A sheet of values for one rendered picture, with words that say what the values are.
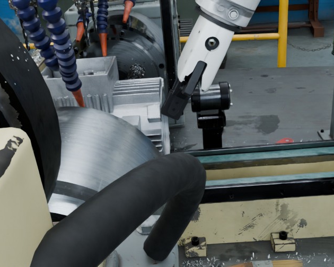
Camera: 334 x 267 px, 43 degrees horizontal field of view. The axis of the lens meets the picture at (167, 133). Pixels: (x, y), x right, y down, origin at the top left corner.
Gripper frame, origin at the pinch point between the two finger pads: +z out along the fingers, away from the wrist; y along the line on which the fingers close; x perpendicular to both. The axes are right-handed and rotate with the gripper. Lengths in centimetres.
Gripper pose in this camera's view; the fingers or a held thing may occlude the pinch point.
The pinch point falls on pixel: (174, 105)
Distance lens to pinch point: 69.4
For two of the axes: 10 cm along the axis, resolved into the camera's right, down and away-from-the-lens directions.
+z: -4.2, 8.1, 4.2
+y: 0.1, -4.5, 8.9
